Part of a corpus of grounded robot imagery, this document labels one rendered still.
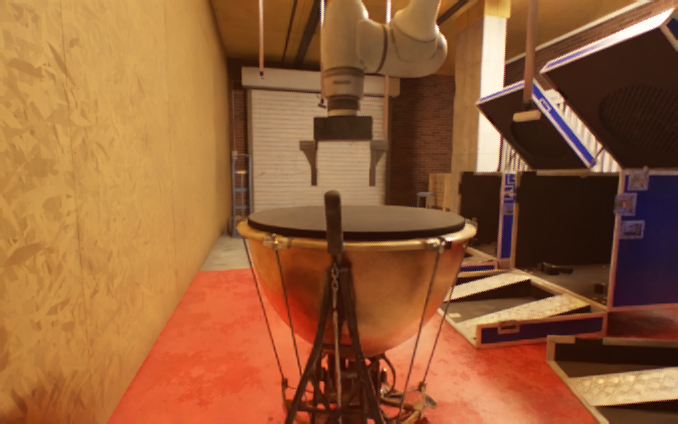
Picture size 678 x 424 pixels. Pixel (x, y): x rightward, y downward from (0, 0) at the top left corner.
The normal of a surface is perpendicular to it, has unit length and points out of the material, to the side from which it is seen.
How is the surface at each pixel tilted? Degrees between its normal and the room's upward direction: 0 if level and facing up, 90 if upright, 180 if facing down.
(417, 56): 136
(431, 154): 90
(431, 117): 90
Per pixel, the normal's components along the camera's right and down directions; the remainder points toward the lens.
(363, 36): 0.37, 0.10
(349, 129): -0.14, 0.11
